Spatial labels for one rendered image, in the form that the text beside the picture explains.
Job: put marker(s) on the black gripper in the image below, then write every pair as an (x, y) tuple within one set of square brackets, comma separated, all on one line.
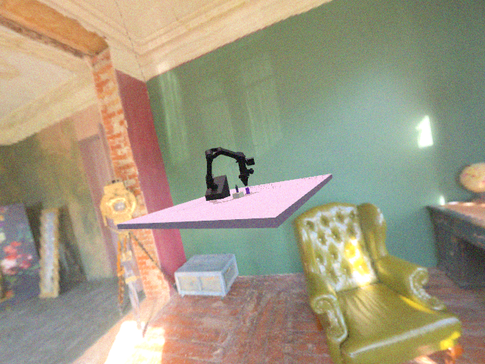
[(243, 175)]

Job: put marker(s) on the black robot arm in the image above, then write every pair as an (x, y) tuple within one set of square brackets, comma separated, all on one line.
[(239, 156)]

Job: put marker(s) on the white square block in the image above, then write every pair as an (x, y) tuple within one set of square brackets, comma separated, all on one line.
[(238, 195)]

